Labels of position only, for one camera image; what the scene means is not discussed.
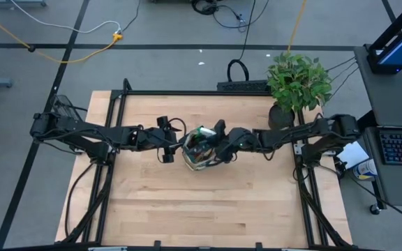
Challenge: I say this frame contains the yellow extension cable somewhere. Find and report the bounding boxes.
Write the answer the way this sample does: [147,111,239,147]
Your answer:
[0,3,124,66]

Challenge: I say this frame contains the black ridged floor box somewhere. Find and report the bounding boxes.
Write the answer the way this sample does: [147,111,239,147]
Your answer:
[216,79,270,93]

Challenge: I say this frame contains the black table frame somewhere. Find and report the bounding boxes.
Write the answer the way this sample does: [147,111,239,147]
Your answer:
[54,78,356,251]

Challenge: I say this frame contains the white blue yellow canister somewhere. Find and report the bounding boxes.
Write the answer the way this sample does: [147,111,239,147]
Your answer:
[352,158,378,182]

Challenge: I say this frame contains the white paper sheet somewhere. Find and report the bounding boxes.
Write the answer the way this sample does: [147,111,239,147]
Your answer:
[336,140,371,170]

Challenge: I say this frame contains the beige green-trimmed gardening bag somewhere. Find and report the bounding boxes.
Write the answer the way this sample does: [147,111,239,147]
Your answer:
[181,125,223,172]

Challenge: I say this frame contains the black coiled cable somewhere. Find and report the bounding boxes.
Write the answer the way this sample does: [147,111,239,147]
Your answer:
[225,0,258,83]

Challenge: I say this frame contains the green spray bottle white head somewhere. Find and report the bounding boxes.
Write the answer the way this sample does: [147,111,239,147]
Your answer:
[198,126,218,138]

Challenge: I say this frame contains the black wire mesh basket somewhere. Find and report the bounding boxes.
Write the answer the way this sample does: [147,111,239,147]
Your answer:
[50,94,84,121]

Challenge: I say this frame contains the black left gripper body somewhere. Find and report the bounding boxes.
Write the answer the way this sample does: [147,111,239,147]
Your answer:
[136,125,179,152]

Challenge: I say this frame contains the black floor cable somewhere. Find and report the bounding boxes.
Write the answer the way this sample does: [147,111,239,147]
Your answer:
[121,0,142,33]

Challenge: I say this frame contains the grey side desk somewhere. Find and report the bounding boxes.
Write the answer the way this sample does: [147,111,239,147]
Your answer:
[353,45,402,207]

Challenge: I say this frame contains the green leafy potted plant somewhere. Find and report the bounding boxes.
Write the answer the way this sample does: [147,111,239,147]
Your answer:
[265,52,333,114]

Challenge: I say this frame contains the orange floor cable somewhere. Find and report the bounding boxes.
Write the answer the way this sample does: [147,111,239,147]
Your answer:
[285,0,308,54]

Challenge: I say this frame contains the black laptop keyboard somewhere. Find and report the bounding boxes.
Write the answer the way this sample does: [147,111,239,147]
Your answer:
[378,129,402,167]

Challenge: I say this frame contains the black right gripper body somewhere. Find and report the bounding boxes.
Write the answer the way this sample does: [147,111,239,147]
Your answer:
[223,127,260,155]

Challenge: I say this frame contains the black tangled cable heap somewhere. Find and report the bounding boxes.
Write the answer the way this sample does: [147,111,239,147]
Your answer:
[190,0,248,33]

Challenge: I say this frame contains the white floor cable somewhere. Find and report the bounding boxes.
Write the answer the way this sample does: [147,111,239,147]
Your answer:
[8,0,122,36]

